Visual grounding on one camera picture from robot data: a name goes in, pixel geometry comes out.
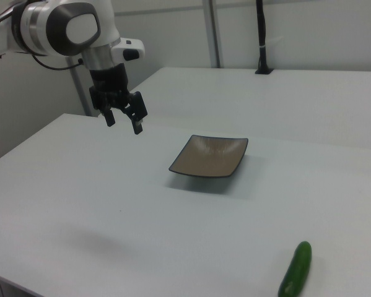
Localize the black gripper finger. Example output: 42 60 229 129
102 105 116 127
122 90 149 136

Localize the black pole with base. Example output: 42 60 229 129
255 0 274 75

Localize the square beige ceramic plate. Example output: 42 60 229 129
168 134 250 179

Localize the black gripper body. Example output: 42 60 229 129
89 63 132 116

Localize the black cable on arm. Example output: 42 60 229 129
0 0 84 71

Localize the green cucumber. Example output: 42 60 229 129
277 241 313 297

